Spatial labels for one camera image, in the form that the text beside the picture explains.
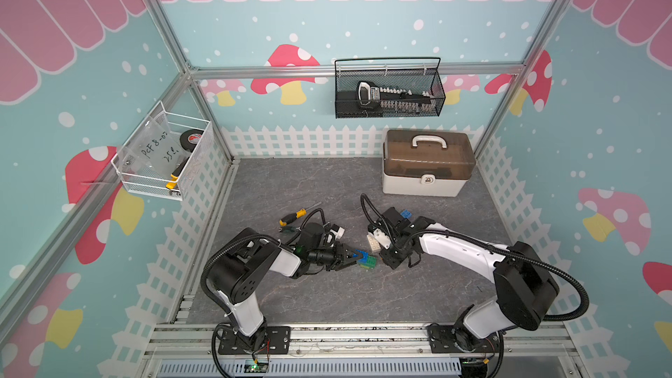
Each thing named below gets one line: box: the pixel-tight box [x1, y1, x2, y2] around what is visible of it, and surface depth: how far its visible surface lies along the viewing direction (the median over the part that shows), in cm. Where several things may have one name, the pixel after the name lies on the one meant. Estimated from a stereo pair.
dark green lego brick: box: [358, 255, 378, 270], surface depth 88 cm
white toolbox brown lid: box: [382, 128, 477, 198], surface depth 101 cm
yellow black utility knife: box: [165, 156, 190, 196], surface depth 66 cm
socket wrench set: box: [356, 81, 437, 112], surface depth 91 cm
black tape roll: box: [179, 128, 204, 153], surface depth 81 cm
